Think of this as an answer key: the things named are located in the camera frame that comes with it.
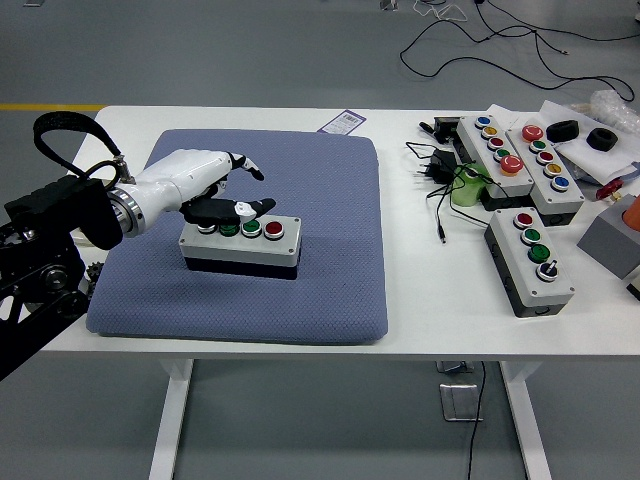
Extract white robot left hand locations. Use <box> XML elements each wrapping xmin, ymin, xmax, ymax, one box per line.
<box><xmin>132</xmin><ymin>148</ymin><xmax>278</xmax><ymax>225</ymax></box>

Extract grey four-button control box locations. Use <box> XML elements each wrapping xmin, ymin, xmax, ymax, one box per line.
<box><xmin>178</xmin><ymin>215</ymin><xmax>303</xmax><ymax>281</ymax></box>

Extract five-button box with blue end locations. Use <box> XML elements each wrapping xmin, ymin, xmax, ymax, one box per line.
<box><xmin>455</xmin><ymin>115</ymin><xmax>535</xmax><ymax>201</ymax></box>

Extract four-button box with selector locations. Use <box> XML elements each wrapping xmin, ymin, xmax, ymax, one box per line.
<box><xmin>483</xmin><ymin>207</ymin><xmax>576</xmax><ymax>319</ymax></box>

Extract five-button box beside papers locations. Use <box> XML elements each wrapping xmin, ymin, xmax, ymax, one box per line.
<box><xmin>505</xmin><ymin>123</ymin><xmax>586</xmax><ymax>227</ymax></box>

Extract blue-grey padded mat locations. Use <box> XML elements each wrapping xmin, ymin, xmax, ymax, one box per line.
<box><xmin>85</xmin><ymin>128</ymin><xmax>391</xmax><ymax>346</ymax></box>

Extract purple barcode label tag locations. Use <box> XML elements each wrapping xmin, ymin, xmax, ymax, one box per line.
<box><xmin>316</xmin><ymin>109</ymin><xmax>367</xmax><ymax>136</ymax></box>

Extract white table leg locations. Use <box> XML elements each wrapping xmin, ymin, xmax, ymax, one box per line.
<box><xmin>499</xmin><ymin>360</ymin><xmax>554</xmax><ymax>480</ymax></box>
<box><xmin>148</xmin><ymin>358</ymin><xmax>196</xmax><ymax>480</ymax></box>

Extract black power adapter plug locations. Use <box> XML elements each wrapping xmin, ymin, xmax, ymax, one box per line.
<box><xmin>414</xmin><ymin>148</ymin><xmax>459</xmax><ymax>184</ymax></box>

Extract small black charger block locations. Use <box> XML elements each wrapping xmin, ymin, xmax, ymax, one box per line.
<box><xmin>418</xmin><ymin>116</ymin><xmax>461</xmax><ymax>144</ymax></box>

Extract light green tape roll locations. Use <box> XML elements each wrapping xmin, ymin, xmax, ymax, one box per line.
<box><xmin>450</xmin><ymin>166</ymin><xmax>494</xmax><ymax>209</ymax></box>

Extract silver floor plate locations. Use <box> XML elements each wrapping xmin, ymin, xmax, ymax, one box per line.
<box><xmin>438</xmin><ymin>382</ymin><xmax>484</xmax><ymax>422</ymax></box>

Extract white paper sheets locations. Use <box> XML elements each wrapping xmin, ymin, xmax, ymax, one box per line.
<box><xmin>484</xmin><ymin>99</ymin><xmax>640</xmax><ymax>189</ymax></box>

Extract small red knob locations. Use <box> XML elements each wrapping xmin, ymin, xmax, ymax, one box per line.
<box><xmin>597</xmin><ymin>177</ymin><xmax>626</xmax><ymax>202</ymax></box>

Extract clear bubble wrap bag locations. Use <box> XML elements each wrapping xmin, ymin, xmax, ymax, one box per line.
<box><xmin>572</xmin><ymin>89</ymin><xmax>640</xmax><ymax>134</ymax></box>

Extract grey block holder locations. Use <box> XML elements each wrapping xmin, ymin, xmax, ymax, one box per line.
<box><xmin>577</xmin><ymin>196</ymin><xmax>640</xmax><ymax>281</ymax></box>

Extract black adapter cord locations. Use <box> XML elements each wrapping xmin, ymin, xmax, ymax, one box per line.
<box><xmin>405</xmin><ymin>141</ymin><xmax>506</xmax><ymax>245</ymax></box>

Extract long black floor cable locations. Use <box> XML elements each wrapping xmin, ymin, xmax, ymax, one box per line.
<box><xmin>399</xmin><ymin>17</ymin><xmax>637</xmax><ymax>104</ymax></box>

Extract white floor cable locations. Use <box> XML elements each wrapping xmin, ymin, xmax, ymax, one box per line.
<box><xmin>413</xmin><ymin>0</ymin><xmax>469</xmax><ymax>22</ymax></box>

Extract black foam ring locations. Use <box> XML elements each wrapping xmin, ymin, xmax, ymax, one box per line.
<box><xmin>545</xmin><ymin>120</ymin><xmax>582</xmax><ymax>144</ymax></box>
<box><xmin>586</xmin><ymin>128</ymin><xmax>620</xmax><ymax>152</ymax></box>

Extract black floor socket cable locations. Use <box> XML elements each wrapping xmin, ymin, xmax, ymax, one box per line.
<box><xmin>467</xmin><ymin>362</ymin><xmax>487</xmax><ymax>480</ymax></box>

